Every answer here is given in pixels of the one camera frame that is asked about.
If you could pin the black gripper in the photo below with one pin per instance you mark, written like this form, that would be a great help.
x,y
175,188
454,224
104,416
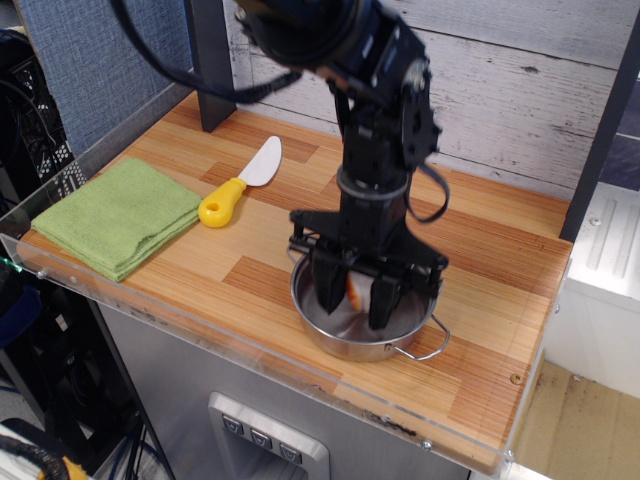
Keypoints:
x,y
368,234

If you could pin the white orange toy sushi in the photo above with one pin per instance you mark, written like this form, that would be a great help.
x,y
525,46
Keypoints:
x,y
358,291

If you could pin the small steel pot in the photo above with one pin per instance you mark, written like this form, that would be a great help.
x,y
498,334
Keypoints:
x,y
346,333

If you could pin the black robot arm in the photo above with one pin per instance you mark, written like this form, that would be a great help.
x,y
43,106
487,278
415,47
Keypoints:
x,y
378,73

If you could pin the steel cabinet with dispenser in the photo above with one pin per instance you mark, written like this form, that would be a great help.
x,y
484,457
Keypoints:
x,y
175,379

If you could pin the white metal side unit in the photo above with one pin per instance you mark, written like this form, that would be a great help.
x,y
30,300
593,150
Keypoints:
x,y
593,329

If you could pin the green folded cloth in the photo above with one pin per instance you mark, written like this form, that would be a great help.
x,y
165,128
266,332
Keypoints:
x,y
117,220

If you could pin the yellow object bottom left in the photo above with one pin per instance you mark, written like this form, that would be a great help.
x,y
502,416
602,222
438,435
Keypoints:
x,y
72,471

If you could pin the yellow handled toy knife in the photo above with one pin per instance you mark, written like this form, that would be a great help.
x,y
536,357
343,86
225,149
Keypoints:
x,y
217,209

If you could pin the dark left frame post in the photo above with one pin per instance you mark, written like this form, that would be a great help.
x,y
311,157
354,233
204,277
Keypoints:
x,y
211,58

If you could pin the dark frame post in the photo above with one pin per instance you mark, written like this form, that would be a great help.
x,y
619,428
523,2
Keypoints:
x,y
619,96
211,58

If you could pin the dark right frame post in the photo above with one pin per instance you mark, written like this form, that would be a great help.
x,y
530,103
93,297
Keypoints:
x,y
619,96

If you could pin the black crate with cables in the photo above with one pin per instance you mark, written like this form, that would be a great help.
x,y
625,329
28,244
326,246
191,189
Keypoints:
x,y
34,146

